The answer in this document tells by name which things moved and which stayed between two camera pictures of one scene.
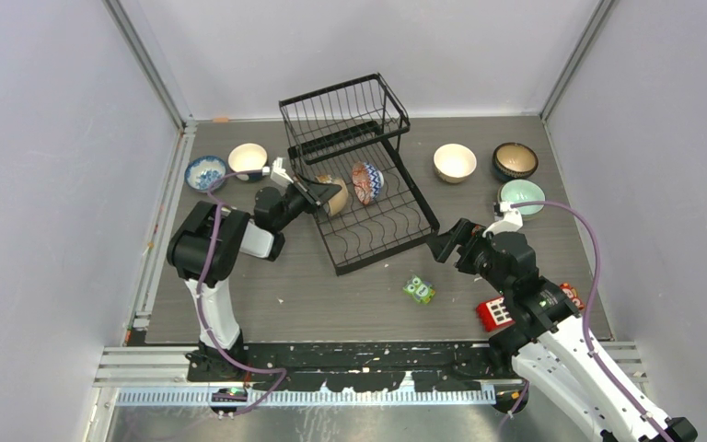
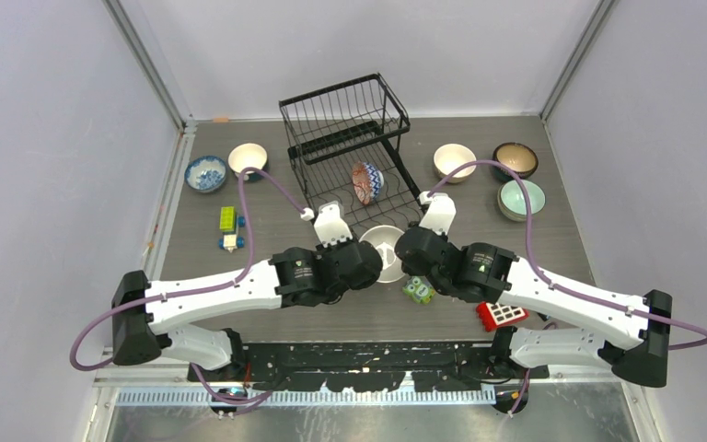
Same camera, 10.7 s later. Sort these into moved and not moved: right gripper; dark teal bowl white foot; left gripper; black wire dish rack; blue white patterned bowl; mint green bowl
Moved: right gripper; left gripper
Not moved: dark teal bowl white foot; black wire dish rack; blue white patterned bowl; mint green bowl
